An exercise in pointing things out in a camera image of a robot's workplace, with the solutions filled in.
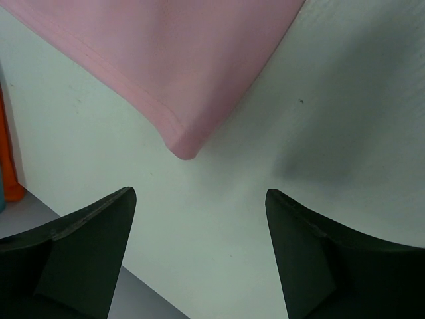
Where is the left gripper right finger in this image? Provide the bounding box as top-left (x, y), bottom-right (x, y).
top-left (265, 189), bottom-right (424, 318)

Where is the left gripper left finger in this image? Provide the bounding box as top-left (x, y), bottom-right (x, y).
top-left (1, 187), bottom-right (136, 318)

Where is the pink t shirt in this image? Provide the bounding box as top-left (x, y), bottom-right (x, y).
top-left (1, 0), bottom-right (303, 160)

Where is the folded teal t shirt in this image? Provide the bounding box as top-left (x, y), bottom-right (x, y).
top-left (0, 171), bottom-right (6, 213)

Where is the folded orange t shirt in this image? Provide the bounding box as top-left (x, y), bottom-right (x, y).
top-left (1, 92), bottom-right (25, 202)

